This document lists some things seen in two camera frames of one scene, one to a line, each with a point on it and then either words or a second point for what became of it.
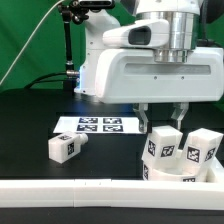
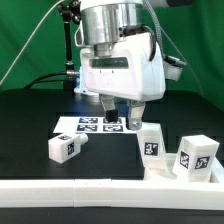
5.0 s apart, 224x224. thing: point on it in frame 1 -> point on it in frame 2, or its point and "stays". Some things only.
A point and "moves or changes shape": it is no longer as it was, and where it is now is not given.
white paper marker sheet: x=99 y=124 stays
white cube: x=161 y=149 moves or changes shape
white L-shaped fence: x=116 y=193 stays
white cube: x=200 y=149 moves or changes shape
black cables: x=51 y=80 stays
